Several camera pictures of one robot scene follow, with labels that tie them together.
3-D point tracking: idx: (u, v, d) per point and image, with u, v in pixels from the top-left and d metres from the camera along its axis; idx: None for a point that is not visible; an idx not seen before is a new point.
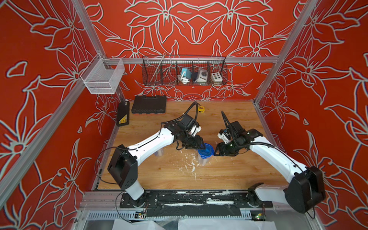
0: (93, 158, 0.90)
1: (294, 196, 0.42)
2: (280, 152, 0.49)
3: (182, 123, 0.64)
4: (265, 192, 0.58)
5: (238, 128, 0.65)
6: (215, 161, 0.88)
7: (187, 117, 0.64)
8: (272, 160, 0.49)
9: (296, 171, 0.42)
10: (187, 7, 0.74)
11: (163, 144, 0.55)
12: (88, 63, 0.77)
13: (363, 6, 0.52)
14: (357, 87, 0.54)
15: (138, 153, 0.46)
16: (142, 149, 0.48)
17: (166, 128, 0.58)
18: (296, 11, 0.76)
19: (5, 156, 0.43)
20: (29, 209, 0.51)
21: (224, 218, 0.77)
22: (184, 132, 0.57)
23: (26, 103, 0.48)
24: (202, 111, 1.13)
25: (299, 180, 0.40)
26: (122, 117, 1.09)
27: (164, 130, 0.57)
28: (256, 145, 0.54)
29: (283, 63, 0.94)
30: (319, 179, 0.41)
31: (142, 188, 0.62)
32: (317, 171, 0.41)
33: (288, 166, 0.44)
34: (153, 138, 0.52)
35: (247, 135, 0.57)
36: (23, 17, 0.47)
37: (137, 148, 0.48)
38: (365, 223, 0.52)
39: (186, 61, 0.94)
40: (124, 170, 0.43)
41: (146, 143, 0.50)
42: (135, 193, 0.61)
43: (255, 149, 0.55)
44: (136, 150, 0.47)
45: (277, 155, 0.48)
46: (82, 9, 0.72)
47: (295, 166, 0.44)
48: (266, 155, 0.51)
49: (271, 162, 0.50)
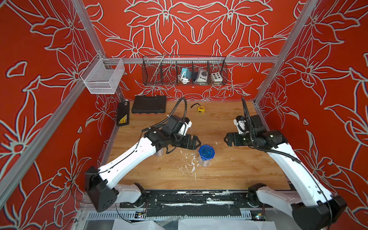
0: (93, 158, 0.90)
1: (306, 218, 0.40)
2: (304, 170, 0.42)
3: (166, 126, 0.56)
4: (269, 197, 0.57)
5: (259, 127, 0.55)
6: (215, 161, 0.88)
7: (173, 119, 0.55)
8: (293, 175, 0.43)
9: (319, 199, 0.38)
10: (187, 7, 0.74)
11: (142, 157, 0.49)
12: (88, 63, 0.77)
13: (364, 6, 0.52)
14: (357, 87, 0.54)
15: (109, 176, 0.41)
16: (114, 170, 0.42)
17: (146, 138, 0.51)
18: (296, 11, 0.76)
19: (5, 155, 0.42)
20: (29, 208, 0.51)
21: (224, 218, 0.77)
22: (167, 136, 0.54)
23: (26, 103, 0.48)
24: (202, 111, 1.13)
25: (320, 210, 0.36)
26: (122, 117, 1.09)
27: (142, 141, 0.50)
28: (278, 155, 0.47)
29: (283, 63, 0.94)
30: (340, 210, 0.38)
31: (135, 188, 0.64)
32: (341, 202, 0.37)
33: (312, 191, 0.39)
34: (130, 153, 0.46)
35: (271, 138, 0.49)
36: (22, 17, 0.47)
37: (109, 169, 0.42)
38: (365, 223, 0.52)
39: (186, 61, 0.94)
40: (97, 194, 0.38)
41: (121, 159, 0.45)
42: (131, 197, 0.60)
43: (273, 157, 0.49)
44: (108, 172, 0.42)
45: (301, 175, 0.42)
46: (82, 9, 0.72)
47: (319, 193, 0.38)
48: (285, 166, 0.45)
49: (290, 175, 0.44)
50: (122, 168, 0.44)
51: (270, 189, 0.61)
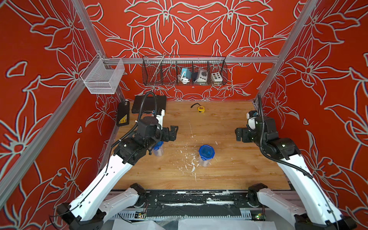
0: (93, 158, 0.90)
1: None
2: (316, 186, 0.40)
3: (138, 132, 0.49)
4: (270, 201, 0.57)
5: (272, 132, 0.51)
6: (216, 161, 0.88)
7: (143, 126, 0.47)
8: (303, 190, 0.41)
9: (328, 218, 0.36)
10: (187, 7, 0.74)
11: (118, 176, 0.45)
12: (88, 63, 0.77)
13: (363, 6, 0.52)
14: (357, 87, 0.54)
15: (82, 210, 0.37)
16: (86, 202, 0.39)
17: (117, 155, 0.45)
18: (296, 11, 0.76)
19: (5, 156, 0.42)
20: (29, 209, 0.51)
21: (224, 218, 0.77)
22: (141, 146, 0.48)
23: (26, 103, 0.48)
24: (202, 111, 1.13)
25: None
26: (122, 117, 1.09)
27: (112, 160, 0.44)
28: (288, 166, 0.44)
29: (283, 63, 0.94)
30: None
31: (129, 191, 0.63)
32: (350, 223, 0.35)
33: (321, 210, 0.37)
34: (101, 178, 0.41)
35: (283, 148, 0.45)
36: (22, 17, 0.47)
37: (80, 202, 0.38)
38: (365, 223, 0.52)
39: (186, 61, 0.94)
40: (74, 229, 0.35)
41: (92, 188, 0.40)
42: (128, 202, 0.60)
43: (283, 167, 0.46)
44: (80, 207, 0.38)
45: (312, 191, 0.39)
46: (82, 9, 0.72)
47: (329, 212, 0.37)
48: (294, 179, 0.43)
49: (299, 190, 0.42)
50: (94, 199, 0.39)
51: (272, 192, 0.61)
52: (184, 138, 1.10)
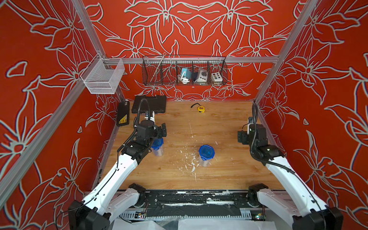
0: (93, 158, 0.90)
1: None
2: (299, 181, 0.45)
3: (139, 135, 0.56)
4: (269, 201, 0.57)
5: (263, 139, 0.58)
6: (216, 161, 0.88)
7: (142, 129, 0.54)
8: (289, 186, 0.46)
9: (313, 207, 0.39)
10: (187, 7, 0.74)
11: (127, 172, 0.50)
12: (88, 63, 0.77)
13: (363, 6, 0.52)
14: (357, 87, 0.54)
15: (97, 202, 0.40)
16: (101, 194, 0.42)
17: (125, 155, 0.51)
18: (296, 11, 0.76)
19: (5, 156, 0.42)
20: (29, 208, 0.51)
21: (224, 218, 0.77)
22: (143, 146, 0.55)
23: (26, 103, 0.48)
24: (202, 111, 1.13)
25: (314, 218, 0.37)
26: (122, 117, 1.09)
27: (122, 158, 0.50)
28: (274, 166, 0.50)
29: (283, 63, 0.94)
30: (339, 222, 0.37)
31: (130, 191, 0.63)
32: (337, 212, 0.38)
33: (305, 200, 0.41)
34: (113, 174, 0.46)
35: (268, 152, 0.53)
36: (22, 17, 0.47)
37: (95, 196, 0.41)
38: (365, 223, 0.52)
39: (186, 61, 0.94)
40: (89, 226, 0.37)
41: (105, 183, 0.44)
42: (130, 201, 0.60)
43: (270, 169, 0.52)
44: (95, 200, 0.40)
45: (294, 182, 0.45)
46: (82, 9, 0.72)
47: (314, 202, 0.40)
48: (281, 177, 0.48)
49: (286, 187, 0.47)
50: (109, 190, 0.43)
51: (272, 193, 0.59)
52: (184, 138, 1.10)
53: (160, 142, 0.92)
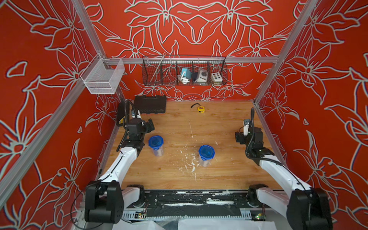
0: (93, 158, 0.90)
1: (294, 216, 0.41)
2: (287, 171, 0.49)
3: (132, 132, 0.64)
4: (266, 198, 0.58)
5: (258, 142, 0.64)
6: (216, 161, 0.88)
7: (133, 127, 0.62)
8: (277, 175, 0.50)
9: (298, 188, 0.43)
10: (187, 7, 0.74)
11: (131, 159, 0.56)
12: (88, 63, 0.77)
13: (364, 6, 0.52)
14: (357, 87, 0.54)
15: (114, 177, 0.44)
16: (115, 172, 0.47)
17: (125, 147, 0.59)
18: (296, 11, 0.76)
19: (5, 156, 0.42)
20: (29, 208, 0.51)
21: (225, 218, 0.77)
22: (138, 140, 0.66)
23: (26, 103, 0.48)
24: (202, 111, 1.13)
25: (298, 195, 0.40)
26: (122, 117, 1.09)
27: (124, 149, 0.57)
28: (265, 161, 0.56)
29: (283, 63, 0.94)
30: (324, 201, 0.40)
31: (131, 188, 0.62)
32: (321, 192, 0.41)
33: (291, 183, 0.45)
34: (120, 159, 0.52)
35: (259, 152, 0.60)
36: (22, 17, 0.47)
37: (109, 174, 0.46)
38: (365, 223, 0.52)
39: (186, 61, 0.94)
40: (111, 196, 0.40)
41: (115, 166, 0.49)
42: (133, 195, 0.61)
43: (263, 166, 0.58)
44: (110, 176, 0.45)
45: (282, 171, 0.50)
46: (82, 9, 0.72)
47: (298, 184, 0.44)
48: (271, 170, 0.53)
49: (276, 178, 0.51)
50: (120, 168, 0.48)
51: (270, 190, 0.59)
52: (184, 138, 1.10)
53: (160, 142, 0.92)
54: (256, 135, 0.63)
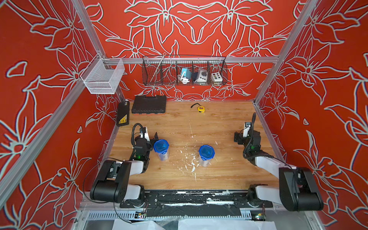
0: (93, 158, 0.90)
1: (286, 198, 0.43)
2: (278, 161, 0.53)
3: (138, 152, 0.70)
4: (265, 191, 0.58)
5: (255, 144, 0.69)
6: (215, 161, 0.88)
7: (140, 147, 0.68)
8: (270, 166, 0.55)
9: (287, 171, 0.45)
10: (187, 7, 0.74)
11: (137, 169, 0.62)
12: (88, 63, 0.77)
13: (363, 6, 0.52)
14: (357, 87, 0.54)
15: None
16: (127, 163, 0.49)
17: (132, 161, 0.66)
18: (296, 11, 0.76)
19: (4, 156, 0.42)
20: (29, 208, 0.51)
21: (225, 218, 0.77)
22: (145, 159, 0.73)
23: (26, 103, 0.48)
24: (202, 111, 1.13)
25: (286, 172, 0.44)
26: (122, 117, 1.09)
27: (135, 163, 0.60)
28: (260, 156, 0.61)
29: (283, 63, 0.94)
30: (309, 180, 0.43)
31: (132, 185, 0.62)
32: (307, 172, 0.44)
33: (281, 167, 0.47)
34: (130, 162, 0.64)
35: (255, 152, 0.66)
36: (22, 17, 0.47)
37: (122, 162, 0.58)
38: (365, 223, 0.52)
39: (187, 61, 0.94)
40: (120, 176, 0.46)
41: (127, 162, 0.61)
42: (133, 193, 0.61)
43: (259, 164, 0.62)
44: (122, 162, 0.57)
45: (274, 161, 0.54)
46: (82, 9, 0.72)
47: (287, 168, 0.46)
48: (265, 164, 0.58)
49: (270, 169, 0.55)
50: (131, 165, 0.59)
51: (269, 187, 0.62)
52: (184, 138, 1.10)
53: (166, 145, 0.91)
54: (254, 139, 0.67)
